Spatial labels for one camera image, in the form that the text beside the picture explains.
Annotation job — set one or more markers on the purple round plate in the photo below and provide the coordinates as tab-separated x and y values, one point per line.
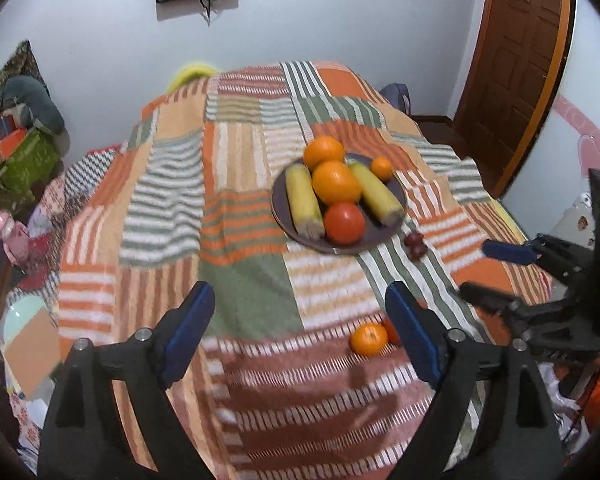
377	235

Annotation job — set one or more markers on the pink plush toy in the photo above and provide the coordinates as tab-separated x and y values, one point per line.
10	235

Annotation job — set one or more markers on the small tangerine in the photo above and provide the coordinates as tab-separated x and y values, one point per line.
381	168
369	339

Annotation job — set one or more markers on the brown cardboard sheet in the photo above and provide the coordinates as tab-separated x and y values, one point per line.
32	355

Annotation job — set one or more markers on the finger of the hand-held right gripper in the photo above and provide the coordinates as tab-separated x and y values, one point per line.
507	251
540	325

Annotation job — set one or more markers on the striped patchwork blanket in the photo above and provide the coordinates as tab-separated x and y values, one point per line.
240	260

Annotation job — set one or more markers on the red tomato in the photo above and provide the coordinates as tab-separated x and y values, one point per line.
344	222
392	331

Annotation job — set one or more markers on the brown wooden door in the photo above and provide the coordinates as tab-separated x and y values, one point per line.
520	60

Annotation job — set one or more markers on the pale green round lid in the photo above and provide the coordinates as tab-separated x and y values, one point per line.
17	315

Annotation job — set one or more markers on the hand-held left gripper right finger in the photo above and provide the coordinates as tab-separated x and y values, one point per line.
412	330

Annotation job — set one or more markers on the checked cloth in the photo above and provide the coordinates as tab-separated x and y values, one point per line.
92	170

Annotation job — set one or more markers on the large orange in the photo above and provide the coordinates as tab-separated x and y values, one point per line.
324	152
336	182

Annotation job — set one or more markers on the blue backpack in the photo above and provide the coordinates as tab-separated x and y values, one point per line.
397	97

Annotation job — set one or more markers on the dark patterned cloth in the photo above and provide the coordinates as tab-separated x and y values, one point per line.
15	62

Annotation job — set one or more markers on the green storage box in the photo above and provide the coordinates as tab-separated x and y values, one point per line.
27	160

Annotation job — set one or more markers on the white heart-print sliding door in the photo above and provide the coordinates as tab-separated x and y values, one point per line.
580	125

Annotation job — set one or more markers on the white plastic bag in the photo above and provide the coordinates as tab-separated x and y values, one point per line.
575	220

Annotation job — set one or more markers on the yellow corn cob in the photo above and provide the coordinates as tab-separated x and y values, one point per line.
377	195
305	205

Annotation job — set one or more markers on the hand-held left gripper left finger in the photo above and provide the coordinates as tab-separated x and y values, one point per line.
190	320

